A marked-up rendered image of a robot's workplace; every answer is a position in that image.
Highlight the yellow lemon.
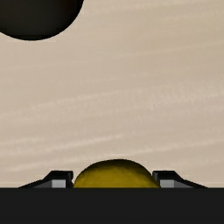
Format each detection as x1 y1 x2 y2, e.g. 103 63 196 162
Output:
73 158 161 189

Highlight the round black pan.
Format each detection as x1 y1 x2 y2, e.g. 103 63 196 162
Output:
0 0 86 41

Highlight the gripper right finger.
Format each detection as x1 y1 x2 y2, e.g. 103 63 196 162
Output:
151 170 208 189

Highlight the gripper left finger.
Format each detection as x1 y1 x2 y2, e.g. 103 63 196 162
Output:
18 170 74 189

